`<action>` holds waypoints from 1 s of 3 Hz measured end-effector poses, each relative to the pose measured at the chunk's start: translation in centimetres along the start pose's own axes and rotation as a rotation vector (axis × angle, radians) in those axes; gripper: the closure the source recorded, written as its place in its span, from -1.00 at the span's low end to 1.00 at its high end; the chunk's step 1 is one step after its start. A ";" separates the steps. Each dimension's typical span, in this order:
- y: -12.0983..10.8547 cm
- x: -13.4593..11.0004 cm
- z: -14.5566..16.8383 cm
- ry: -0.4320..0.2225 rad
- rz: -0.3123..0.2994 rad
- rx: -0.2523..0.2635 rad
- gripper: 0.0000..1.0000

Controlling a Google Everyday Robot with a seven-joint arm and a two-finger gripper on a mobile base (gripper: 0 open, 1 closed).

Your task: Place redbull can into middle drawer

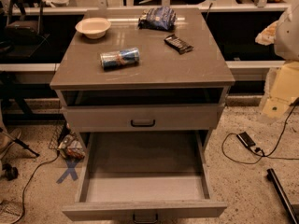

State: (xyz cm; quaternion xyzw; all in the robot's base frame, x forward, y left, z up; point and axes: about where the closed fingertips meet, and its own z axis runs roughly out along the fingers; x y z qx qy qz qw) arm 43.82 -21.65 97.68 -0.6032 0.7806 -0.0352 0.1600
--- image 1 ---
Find white ceramic bowl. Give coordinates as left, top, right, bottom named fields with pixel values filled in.
left=75, top=18, right=111, bottom=39

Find black floor cable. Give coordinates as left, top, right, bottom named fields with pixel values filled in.
left=10, top=152, right=61, bottom=224
left=221, top=100, right=299, bottom=165

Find black floor cable right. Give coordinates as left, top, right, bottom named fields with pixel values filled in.
left=221, top=100, right=299, bottom=165

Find black tripod leg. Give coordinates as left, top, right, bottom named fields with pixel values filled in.
left=0, top=128, right=40, bottom=157

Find black power adapter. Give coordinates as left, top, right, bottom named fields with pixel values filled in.
left=236, top=132, right=255, bottom=148

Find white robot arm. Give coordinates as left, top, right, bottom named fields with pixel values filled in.
left=255, top=0, right=299, bottom=119

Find blue tape cross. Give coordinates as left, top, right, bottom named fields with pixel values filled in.
left=56, top=160, right=78, bottom=184

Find grey drawer cabinet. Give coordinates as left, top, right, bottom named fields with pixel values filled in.
left=49, top=7, right=236, bottom=224

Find black pole on floor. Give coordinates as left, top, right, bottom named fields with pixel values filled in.
left=267, top=168, right=299, bottom=224

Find blue silver redbull can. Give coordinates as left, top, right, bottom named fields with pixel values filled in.
left=100, top=48, right=140, bottom=69

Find black chair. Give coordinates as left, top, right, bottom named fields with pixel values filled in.
left=0, top=0, right=47, bottom=59

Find black floor cable left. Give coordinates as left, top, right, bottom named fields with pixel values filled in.
left=10, top=152, right=61, bottom=224

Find snack packets on floor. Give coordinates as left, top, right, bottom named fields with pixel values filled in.
left=58, top=134, right=85, bottom=160

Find black snack bar wrapper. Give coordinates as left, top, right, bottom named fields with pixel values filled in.
left=164, top=35, right=193, bottom=54

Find black caster wheel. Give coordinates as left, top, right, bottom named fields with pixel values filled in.
left=2, top=163, right=19, bottom=181

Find open grey middle drawer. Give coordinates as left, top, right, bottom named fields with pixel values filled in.
left=63, top=131, right=227, bottom=224

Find closed grey top drawer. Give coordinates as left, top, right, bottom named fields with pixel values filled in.
left=62, top=105, right=224, bottom=133

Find blue chip bag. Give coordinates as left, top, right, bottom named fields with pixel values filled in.
left=138, top=7, right=176, bottom=31

